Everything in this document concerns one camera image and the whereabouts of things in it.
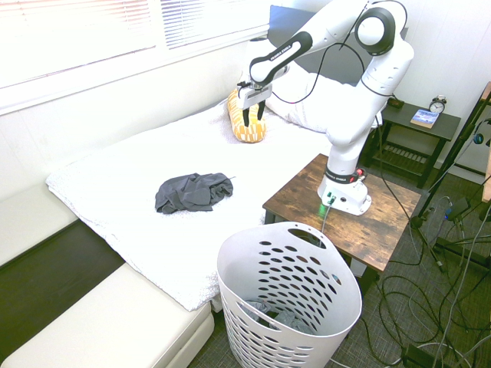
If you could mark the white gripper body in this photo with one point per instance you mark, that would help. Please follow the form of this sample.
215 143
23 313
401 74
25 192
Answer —
253 96

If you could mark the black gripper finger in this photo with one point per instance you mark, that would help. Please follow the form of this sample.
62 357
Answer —
246 117
261 110

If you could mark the grey garment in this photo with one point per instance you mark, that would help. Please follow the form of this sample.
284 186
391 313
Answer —
192 191

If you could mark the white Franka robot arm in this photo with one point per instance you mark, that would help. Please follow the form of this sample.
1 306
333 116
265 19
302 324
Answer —
345 126

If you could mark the red robot base connector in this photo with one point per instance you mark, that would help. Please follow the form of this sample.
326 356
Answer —
360 173

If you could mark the white perforated laundry basket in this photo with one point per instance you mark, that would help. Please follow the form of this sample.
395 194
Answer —
238 253

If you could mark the grey clothes pile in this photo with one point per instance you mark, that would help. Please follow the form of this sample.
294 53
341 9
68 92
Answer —
284 318

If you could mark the yellow patterned pillow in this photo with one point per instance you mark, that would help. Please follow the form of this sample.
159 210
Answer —
249 134

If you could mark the large white pillow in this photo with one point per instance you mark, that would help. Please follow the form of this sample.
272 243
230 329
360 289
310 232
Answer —
307 109

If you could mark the narrow white window blind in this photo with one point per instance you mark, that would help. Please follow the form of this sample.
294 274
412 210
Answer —
211 19

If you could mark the white textured bedspread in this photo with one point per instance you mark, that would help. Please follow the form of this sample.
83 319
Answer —
134 161

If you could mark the small dark box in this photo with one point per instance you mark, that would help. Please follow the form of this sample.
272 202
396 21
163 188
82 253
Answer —
395 104

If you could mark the rustic wooden side table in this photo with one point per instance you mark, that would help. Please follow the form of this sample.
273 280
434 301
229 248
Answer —
364 237

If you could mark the blue paperback book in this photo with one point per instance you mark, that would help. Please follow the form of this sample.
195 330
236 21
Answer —
425 119

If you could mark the black twin-bell alarm clock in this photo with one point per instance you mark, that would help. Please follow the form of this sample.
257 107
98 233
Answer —
437 105

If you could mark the black slatted nightstand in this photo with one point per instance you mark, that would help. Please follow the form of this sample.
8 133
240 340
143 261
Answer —
441 126

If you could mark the wide white window blind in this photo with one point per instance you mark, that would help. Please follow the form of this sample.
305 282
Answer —
76 30

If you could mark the black tripod stand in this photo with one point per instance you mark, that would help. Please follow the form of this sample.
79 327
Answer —
455 153

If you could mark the black power adapter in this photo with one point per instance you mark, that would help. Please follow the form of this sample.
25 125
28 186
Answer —
458 209

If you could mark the dark brown bench panel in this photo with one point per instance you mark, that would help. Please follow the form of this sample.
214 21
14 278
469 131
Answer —
57 257

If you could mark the large cream bench cushion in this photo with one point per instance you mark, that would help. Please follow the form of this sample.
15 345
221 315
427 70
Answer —
96 326

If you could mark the light wooden frame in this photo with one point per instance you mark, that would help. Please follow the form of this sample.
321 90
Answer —
488 184

